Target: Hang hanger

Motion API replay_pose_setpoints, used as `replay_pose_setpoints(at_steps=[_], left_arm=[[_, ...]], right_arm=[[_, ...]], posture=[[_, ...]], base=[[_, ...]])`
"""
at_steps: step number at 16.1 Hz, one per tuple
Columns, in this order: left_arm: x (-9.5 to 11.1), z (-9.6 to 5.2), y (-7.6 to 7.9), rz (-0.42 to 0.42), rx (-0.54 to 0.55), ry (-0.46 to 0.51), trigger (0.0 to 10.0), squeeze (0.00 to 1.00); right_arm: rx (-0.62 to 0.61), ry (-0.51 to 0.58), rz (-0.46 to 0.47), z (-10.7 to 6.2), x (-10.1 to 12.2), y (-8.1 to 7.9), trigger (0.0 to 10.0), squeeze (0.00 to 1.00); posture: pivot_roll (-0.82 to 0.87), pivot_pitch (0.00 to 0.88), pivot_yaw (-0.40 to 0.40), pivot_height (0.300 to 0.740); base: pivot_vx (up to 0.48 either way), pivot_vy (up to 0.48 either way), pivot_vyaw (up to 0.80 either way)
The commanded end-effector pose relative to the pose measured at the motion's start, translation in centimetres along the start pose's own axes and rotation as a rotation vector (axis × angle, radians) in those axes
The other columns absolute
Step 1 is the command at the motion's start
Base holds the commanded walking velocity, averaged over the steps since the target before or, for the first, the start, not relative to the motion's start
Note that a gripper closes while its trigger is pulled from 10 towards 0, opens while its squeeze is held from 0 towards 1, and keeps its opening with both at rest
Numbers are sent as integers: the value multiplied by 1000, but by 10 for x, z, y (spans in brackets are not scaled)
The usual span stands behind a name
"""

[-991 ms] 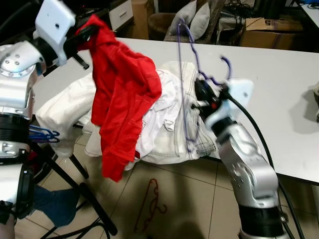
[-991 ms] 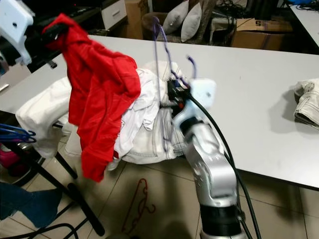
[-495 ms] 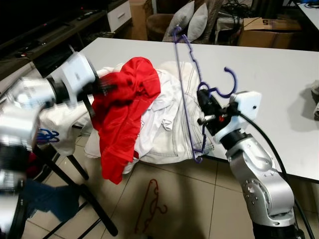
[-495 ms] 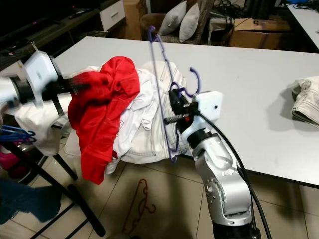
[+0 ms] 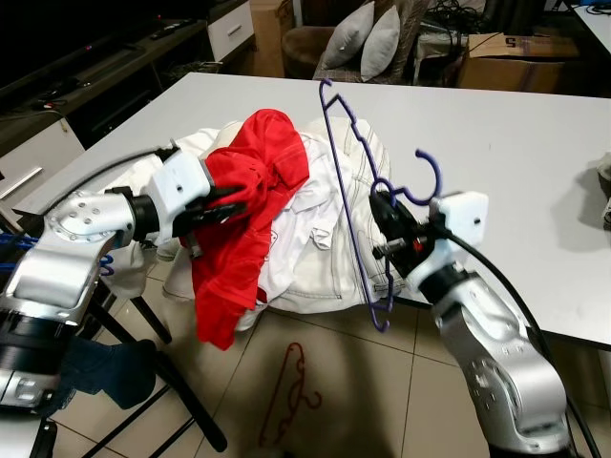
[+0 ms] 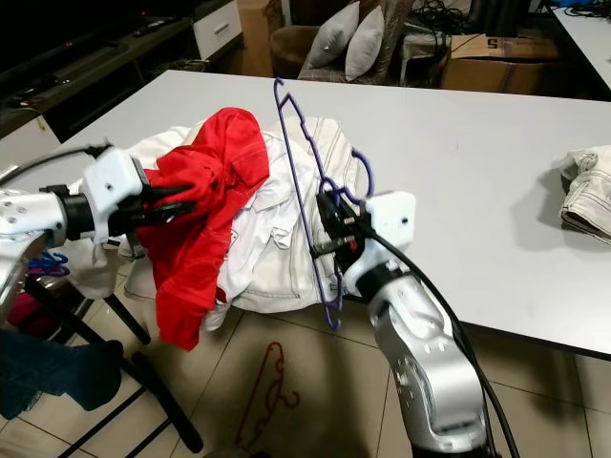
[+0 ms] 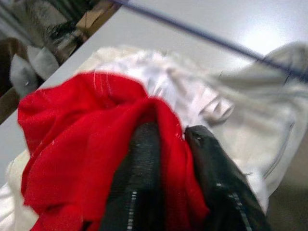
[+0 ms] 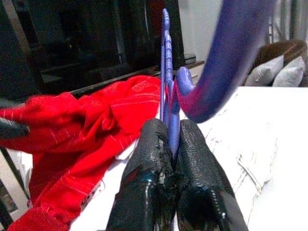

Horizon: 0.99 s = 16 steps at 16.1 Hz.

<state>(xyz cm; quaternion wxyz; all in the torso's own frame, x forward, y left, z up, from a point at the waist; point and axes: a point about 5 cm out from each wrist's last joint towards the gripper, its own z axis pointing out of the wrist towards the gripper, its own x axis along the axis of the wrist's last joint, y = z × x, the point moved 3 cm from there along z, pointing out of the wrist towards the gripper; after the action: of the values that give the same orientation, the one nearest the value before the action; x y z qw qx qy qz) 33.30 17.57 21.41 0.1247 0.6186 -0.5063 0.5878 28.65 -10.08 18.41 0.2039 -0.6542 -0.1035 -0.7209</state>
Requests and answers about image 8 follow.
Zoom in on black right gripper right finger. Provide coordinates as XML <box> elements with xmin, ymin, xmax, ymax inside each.
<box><xmin>174</xmin><ymin>119</ymin><xmax>248</xmax><ymax>231</ymax></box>

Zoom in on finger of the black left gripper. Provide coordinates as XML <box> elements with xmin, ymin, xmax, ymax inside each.
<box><xmin>0</xmin><ymin>117</ymin><xmax>31</xmax><ymax>146</ymax></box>

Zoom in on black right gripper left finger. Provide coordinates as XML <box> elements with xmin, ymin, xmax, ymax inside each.
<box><xmin>107</xmin><ymin>119</ymin><xmax>176</xmax><ymax>231</ymax></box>

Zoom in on red pinstriped shirt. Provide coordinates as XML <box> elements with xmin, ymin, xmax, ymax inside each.
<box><xmin>0</xmin><ymin>75</ymin><xmax>162</xmax><ymax>231</ymax></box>

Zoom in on purple plastic hanger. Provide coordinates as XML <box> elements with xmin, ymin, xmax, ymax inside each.
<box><xmin>159</xmin><ymin>0</ymin><xmax>277</xmax><ymax>169</ymax></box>

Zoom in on white garment flag patches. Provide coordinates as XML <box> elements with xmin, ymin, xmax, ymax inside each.
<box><xmin>196</xmin><ymin>86</ymin><xmax>308</xmax><ymax>231</ymax></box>

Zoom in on grey pillow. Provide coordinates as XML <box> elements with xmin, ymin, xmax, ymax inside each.
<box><xmin>272</xmin><ymin>55</ymin><xmax>307</xmax><ymax>88</ymax></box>
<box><xmin>244</xmin><ymin>55</ymin><xmax>285</xmax><ymax>88</ymax></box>

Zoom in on brown armchair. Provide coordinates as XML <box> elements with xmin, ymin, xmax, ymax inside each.
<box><xmin>256</xmin><ymin>39</ymin><xmax>308</xmax><ymax>74</ymax></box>

